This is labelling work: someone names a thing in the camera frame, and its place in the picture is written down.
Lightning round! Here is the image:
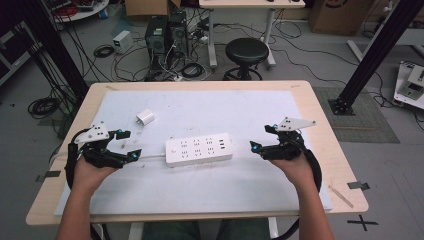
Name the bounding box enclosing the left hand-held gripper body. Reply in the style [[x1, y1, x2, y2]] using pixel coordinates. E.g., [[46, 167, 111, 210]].
[[73, 121, 129, 169]]

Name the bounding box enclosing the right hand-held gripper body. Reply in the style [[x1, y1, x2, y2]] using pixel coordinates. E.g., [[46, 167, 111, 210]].
[[265, 116, 317, 162]]

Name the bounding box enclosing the person's left hand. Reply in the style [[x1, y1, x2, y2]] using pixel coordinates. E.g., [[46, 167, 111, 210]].
[[72, 156, 118, 195]]

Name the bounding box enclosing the person's right hand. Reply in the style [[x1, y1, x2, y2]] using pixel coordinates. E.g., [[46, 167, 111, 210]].
[[268, 152, 317, 194]]

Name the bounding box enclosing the white charger adapter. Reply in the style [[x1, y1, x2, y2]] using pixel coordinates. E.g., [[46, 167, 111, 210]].
[[135, 109, 156, 127]]

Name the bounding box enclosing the wooden table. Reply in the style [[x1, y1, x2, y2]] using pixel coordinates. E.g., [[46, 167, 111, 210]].
[[25, 79, 370, 240]]

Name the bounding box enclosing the grey tape piece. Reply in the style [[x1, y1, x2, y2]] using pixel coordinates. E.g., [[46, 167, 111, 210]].
[[346, 181, 371, 191], [35, 170, 62, 183]]

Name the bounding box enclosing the white table mat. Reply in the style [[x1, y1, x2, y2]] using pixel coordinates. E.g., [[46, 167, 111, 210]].
[[54, 89, 334, 217]]

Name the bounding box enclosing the thin wooden stick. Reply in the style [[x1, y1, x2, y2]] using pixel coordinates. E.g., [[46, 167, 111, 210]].
[[327, 184, 355, 209]]

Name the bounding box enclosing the black round stool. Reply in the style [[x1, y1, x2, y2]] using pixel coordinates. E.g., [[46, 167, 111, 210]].
[[222, 37, 270, 82]]

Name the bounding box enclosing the grey floor mat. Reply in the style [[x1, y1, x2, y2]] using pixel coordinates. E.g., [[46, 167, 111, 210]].
[[312, 86, 401, 145]]

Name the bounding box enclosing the person's right leg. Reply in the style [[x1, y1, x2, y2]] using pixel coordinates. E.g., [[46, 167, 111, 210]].
[[215, 218, 271, 240]]

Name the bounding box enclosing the person's leg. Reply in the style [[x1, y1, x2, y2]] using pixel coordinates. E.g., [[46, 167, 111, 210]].
[[215, 218, 271, 240], [141, 220, 202, 240]]

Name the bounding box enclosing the person's left leg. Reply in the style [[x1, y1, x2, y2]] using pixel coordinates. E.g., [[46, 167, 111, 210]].
[[141, 220, 202, 240]]

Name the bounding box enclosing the white power supply box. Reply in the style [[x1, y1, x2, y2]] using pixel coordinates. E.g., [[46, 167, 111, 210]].
[[112, 29, 135, 55]]

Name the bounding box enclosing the black computer tower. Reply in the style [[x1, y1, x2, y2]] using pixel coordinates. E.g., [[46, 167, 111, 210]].
[[167, 10, 190, 58], [144, 15, 170, 56]]

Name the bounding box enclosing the black tape cross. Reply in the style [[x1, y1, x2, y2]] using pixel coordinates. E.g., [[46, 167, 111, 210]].
[[346, 214, 380, 232]]

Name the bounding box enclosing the white desk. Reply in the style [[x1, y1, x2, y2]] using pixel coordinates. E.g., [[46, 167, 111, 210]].
[[198, 0, 306, 70]]

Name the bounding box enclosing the round white table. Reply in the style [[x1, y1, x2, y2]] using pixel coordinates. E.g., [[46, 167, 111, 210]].
[[42, 0, 111, 24]]

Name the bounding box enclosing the grey metal rack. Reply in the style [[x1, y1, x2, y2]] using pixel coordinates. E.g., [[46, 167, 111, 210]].
[[0, 20, 38, 87]]

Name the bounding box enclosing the large brown cardboard box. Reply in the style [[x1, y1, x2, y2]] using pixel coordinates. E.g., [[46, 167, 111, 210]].
[[307, 0, 377, 37]]

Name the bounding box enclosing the white device on floor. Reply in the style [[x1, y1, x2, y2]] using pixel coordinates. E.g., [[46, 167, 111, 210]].
[[393, 61, 424, 111]]

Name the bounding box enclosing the white power strip cable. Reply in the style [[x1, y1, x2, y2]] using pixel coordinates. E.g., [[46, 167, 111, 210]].
[[138, 153, 168, 162]]

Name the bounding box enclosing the coiled black cable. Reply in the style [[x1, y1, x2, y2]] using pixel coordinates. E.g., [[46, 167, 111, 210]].
[[180, 62, 205, 80], [27, 96, 62, 120], [92, 44, 116, 59]]

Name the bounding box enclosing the black metal stand post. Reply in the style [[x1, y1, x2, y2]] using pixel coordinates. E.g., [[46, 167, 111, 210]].
[[19, 0, 90, 101], [327, 0, 424, 117]]

